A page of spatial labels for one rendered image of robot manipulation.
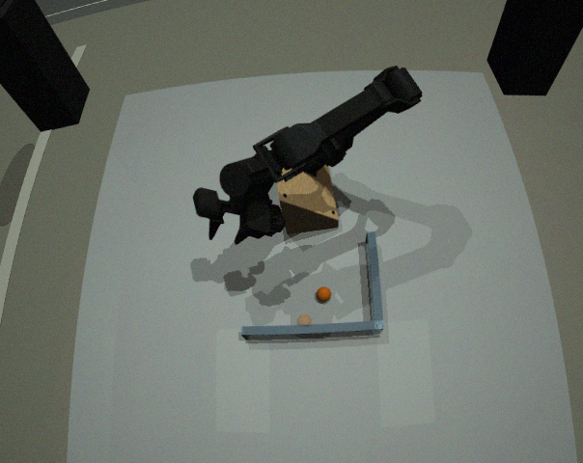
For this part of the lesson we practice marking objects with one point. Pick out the translucent orange ball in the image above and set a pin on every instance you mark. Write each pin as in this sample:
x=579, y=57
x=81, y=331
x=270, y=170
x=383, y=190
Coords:
x=304, y=319

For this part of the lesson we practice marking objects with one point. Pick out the brown ball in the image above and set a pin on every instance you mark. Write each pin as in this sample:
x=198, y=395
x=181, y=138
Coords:
x=323, y=294

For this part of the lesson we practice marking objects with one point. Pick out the low clear corner walls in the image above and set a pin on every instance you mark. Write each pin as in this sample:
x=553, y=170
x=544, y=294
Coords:
x=330, y=334

